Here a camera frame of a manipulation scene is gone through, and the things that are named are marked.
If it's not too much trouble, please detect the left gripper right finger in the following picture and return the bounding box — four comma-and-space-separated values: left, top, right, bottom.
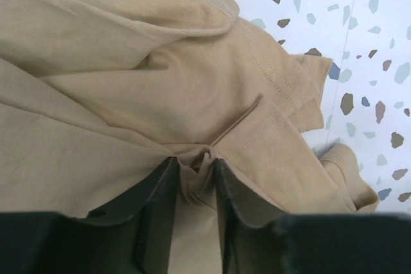
213, 159, 410, 273

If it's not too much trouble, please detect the beige t shirt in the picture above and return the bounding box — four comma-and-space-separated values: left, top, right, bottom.
1, 0, 378, 273

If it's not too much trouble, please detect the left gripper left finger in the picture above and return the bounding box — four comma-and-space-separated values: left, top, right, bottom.
1, 157, 179, 273

